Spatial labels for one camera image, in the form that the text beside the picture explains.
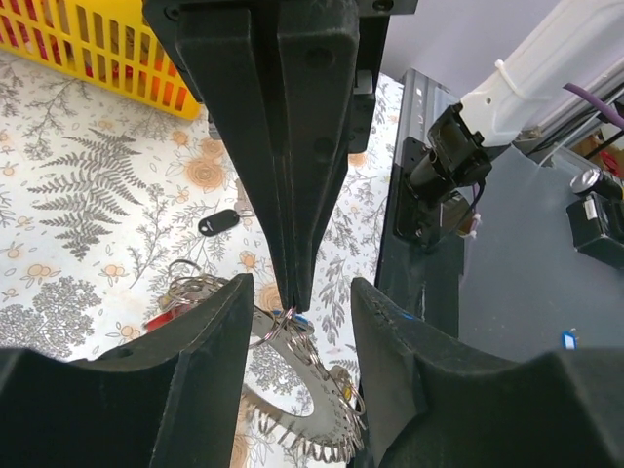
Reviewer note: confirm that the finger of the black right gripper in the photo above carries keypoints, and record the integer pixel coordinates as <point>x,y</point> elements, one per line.
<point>318,48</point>
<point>231,56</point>

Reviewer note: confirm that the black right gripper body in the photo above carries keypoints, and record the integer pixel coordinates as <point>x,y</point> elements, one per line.
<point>374,18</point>

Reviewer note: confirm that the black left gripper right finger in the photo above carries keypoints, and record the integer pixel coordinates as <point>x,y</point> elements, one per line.
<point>432,401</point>

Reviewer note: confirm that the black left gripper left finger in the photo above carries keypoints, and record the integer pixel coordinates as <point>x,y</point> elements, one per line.
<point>167,399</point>

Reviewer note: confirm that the red key tag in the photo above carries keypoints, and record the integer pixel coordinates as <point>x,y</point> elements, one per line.
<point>164,318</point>

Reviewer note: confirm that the blue key tag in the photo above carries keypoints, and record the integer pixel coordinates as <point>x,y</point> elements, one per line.
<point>569,339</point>

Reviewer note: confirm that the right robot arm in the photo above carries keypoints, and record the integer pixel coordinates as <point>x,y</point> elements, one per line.
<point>470,134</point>

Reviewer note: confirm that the yellow plastic basket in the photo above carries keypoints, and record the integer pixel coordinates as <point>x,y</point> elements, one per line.
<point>106,43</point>

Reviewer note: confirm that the silver key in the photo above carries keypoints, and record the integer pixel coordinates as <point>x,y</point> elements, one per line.
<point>243,206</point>

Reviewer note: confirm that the black key tag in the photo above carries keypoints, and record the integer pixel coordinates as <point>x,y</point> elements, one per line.
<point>218,223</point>

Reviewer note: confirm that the floral tablecloth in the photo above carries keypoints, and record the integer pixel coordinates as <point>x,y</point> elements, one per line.
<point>100,194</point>

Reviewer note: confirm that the black box device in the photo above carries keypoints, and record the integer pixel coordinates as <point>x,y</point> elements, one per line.
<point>596,217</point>

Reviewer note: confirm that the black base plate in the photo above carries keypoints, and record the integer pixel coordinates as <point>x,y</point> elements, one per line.
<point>420,265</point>

